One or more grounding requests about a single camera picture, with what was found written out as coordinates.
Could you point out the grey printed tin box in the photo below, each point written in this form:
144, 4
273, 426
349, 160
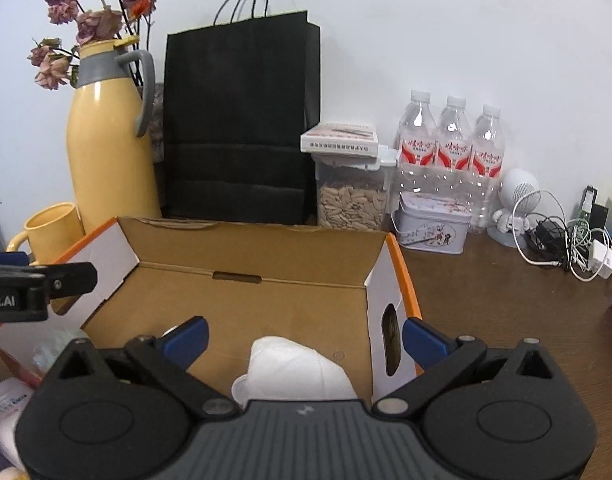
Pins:
431, 230

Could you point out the white charger plug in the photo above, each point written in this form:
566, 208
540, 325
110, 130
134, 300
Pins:
600, 260

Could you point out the white book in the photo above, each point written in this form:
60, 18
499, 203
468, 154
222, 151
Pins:
336, 135

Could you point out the clear container of seeds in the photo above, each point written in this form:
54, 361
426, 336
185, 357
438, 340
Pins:
351, 205

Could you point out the white robot figure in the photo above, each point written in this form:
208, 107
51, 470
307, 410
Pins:
518, 187

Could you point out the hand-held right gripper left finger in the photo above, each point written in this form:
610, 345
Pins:
188, 341

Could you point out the black power adapter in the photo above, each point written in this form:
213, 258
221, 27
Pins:
548, 235

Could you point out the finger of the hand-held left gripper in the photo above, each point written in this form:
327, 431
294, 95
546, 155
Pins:
66, 282
6, 259

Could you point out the dried pink flowers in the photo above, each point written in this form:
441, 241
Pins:
93, 22

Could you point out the black paper bag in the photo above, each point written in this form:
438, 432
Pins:
236, 110

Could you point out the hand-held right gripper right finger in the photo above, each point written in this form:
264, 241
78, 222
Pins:
423, 342

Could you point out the yellow mug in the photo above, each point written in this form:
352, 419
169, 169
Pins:
51, 232

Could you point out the cardboard box red sides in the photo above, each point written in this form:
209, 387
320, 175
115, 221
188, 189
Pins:
266, 310

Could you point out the white face mask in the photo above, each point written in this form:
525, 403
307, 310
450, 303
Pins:
291, 365

